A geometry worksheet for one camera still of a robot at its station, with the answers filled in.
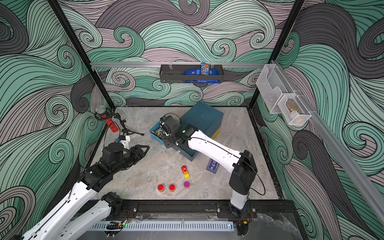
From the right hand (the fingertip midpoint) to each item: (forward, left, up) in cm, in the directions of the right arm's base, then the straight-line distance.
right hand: (170, 137), depth 79 cm
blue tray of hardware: (+16, +13, -18) cm, 27 cm away
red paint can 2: (-21, 0, -17) cm, 27 cm away
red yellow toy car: (-11, -7, -18) cm, 23 cm away
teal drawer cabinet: (+10, -20, +2) cm, 23 cm away
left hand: (-7, +11, +2) cm, 13 cm away
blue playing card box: (-9, -24, -19) cm, 31 cm away
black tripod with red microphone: (+13, +40, +6) cm, 42 cm away
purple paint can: (-20, -8, -17) cm, 27 cm away
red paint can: (-21, +6, -17) cm, 28 cm away
